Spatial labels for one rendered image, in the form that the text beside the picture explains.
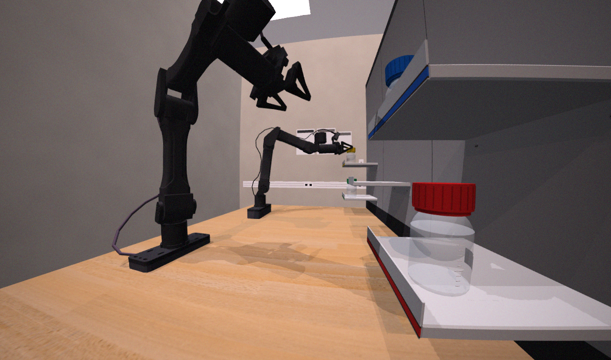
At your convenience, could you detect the clear bottle with blue cap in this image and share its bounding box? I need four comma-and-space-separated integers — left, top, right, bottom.
385, 55, 414, 98

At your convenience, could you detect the white bottle with green cap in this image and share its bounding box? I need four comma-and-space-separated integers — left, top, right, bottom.
347, 179, 357, 198

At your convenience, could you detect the clear glass bottle with red cap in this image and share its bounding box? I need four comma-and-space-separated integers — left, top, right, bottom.
408, 182, 476, 297

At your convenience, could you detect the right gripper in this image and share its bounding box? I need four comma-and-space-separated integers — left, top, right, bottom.
236, 45, 311, 111

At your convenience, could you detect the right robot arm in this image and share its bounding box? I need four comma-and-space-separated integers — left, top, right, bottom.
128, 0, 276, 266

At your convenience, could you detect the white bottle with yellow cap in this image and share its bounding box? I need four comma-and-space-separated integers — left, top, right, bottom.
346, 147, 356, 163

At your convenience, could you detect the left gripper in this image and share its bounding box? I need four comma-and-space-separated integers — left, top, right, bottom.
327, 133, 353, 155

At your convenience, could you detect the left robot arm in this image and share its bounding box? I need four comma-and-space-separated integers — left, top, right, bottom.
247, 126, 328, 212

